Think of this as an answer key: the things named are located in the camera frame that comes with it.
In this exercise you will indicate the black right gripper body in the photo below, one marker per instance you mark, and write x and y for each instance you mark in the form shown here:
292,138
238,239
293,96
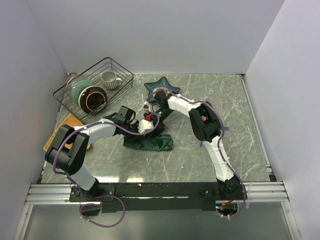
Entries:
162,114

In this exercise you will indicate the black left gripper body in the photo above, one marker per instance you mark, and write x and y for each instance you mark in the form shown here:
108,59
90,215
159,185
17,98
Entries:
133,128

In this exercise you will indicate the dark green cloth napkin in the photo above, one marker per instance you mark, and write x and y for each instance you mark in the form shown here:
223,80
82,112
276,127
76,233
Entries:
159,143

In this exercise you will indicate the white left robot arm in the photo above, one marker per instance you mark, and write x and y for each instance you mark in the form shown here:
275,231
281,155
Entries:
67,151

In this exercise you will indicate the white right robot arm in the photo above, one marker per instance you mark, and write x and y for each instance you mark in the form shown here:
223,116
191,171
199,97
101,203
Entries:
206,125

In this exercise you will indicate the blue star-shaped ceramic dish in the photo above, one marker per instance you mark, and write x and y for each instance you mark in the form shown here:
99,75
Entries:
161,85

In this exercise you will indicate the dark brown ceramic bowl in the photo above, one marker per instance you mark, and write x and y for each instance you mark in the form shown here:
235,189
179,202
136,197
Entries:
91,98

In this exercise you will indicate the striped grey ceramic mug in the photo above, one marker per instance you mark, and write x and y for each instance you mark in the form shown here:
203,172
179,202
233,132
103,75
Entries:
110,80

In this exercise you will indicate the orange woven fan-shaped mat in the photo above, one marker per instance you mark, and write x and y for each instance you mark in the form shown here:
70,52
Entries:
71,121

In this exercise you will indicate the green ceramic bowl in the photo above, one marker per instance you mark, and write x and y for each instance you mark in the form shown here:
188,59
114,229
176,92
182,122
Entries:
77,87

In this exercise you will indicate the clear glass jar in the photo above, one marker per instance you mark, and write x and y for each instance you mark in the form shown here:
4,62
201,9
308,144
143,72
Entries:
72,79

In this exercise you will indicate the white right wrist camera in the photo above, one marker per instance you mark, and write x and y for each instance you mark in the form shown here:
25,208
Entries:
147,106

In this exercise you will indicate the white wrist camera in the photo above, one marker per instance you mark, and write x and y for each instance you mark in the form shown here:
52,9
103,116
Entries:
147,106
145,125

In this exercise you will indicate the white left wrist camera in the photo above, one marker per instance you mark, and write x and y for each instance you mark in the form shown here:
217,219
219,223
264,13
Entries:
145,125

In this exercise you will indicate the black wire dish rack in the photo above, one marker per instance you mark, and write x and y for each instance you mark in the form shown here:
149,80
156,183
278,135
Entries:
93,74

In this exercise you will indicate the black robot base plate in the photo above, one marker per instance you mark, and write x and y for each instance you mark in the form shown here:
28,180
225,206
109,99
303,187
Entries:
148,196

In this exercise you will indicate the aluminium frame rail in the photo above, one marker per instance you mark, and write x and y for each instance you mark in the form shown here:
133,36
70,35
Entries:
266,191

